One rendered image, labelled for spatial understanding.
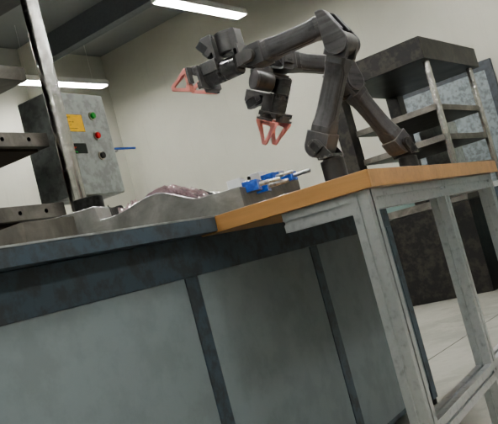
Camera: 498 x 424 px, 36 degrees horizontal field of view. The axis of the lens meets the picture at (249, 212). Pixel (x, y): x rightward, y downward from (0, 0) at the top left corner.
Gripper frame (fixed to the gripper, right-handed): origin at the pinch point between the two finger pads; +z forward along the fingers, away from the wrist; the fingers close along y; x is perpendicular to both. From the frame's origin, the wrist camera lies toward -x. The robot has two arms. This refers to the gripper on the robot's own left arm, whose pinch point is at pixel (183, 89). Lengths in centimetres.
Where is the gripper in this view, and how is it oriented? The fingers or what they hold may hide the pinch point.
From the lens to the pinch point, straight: 222.8
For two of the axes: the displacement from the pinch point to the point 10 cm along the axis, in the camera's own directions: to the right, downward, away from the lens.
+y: -5.0, 0.7, -8.6
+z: -8.2, 2.7, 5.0
